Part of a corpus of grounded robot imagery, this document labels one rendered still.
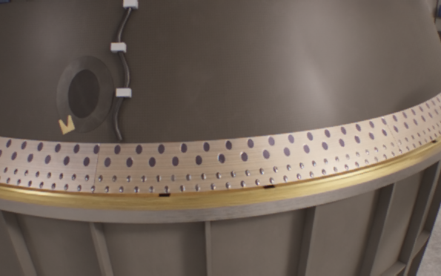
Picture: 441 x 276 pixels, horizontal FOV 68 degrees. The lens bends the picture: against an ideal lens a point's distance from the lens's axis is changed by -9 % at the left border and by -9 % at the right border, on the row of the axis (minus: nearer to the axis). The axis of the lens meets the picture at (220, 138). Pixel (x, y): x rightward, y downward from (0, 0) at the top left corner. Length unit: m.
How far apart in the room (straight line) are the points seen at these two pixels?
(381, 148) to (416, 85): 0.23
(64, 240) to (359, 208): 0.59
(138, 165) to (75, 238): 0.21
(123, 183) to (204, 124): 0.16
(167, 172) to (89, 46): 0.26
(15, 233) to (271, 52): 0.60
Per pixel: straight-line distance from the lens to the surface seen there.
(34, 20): 0.75
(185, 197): 0.56
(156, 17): 0.65
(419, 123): 0.85
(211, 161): 0.59
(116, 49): 0.63
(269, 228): 0.67
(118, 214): 0.58
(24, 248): 0.81
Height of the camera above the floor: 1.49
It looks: 24 degrees down
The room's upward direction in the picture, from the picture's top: 1 degrees counter-clockwise
